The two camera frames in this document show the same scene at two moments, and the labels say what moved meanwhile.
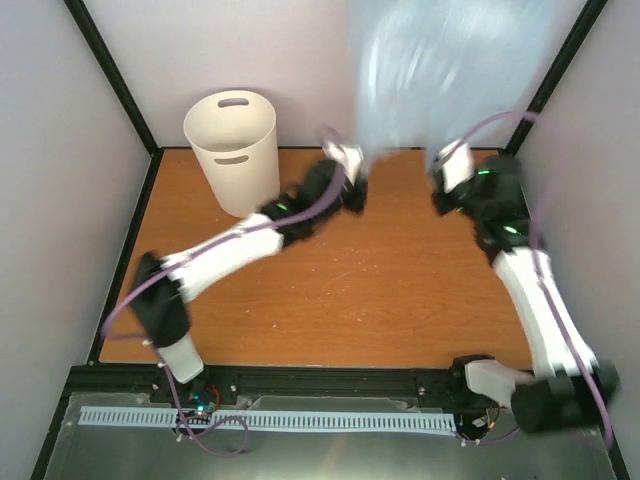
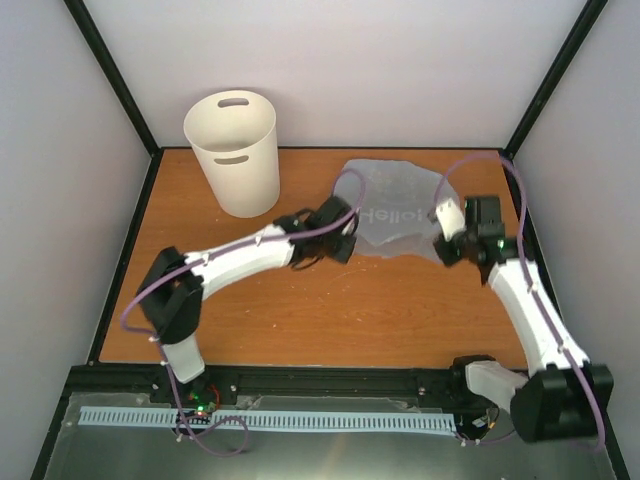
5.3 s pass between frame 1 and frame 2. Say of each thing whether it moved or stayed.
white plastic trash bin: stayed
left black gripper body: moved
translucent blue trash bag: moved
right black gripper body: moved
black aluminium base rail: stayed
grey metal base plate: stayed
